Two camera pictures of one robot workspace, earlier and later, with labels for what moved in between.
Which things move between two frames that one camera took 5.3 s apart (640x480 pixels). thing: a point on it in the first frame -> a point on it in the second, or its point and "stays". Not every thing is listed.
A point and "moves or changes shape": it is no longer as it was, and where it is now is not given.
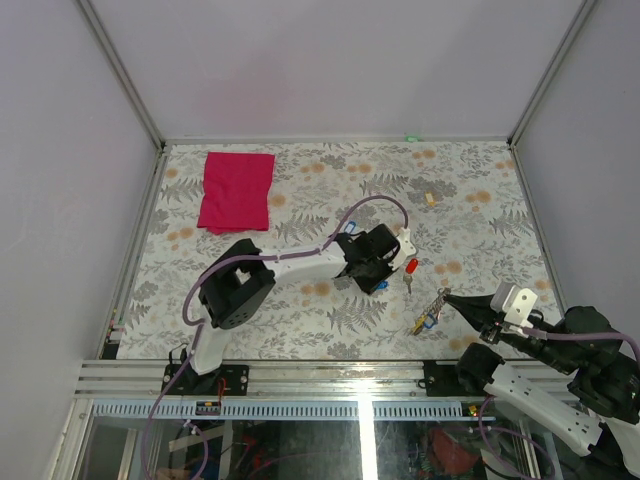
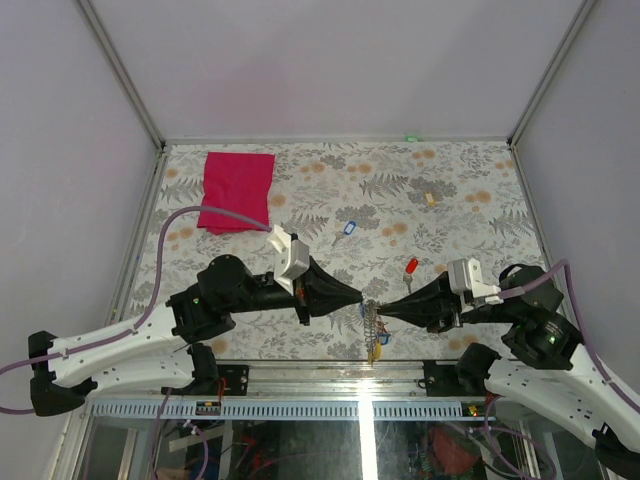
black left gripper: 369,286 -> 317,293
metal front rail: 293,390 stays
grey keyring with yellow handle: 441,294 moves or changes shape
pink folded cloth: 236,192 stays
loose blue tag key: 350,227 stays
